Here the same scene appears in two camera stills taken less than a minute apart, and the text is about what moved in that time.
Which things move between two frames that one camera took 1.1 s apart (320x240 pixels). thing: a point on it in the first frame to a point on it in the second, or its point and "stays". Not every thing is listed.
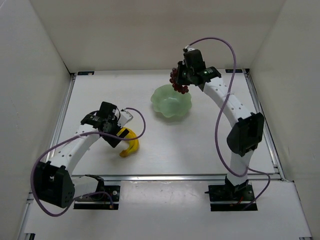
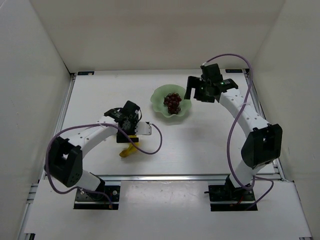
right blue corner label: x=231 y=70 stays
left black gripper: x=116 y=136 to x=127 y=138
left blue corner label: x=85 y=73 stays
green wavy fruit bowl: x=169 y=102 stays
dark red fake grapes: x=173 y=79 to x=172 y=100
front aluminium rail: x=87 y=178 stays
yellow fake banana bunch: x=134 y=144 stays
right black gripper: x=182 y=75 to x=202 y=91
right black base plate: x=226 y=197 stays
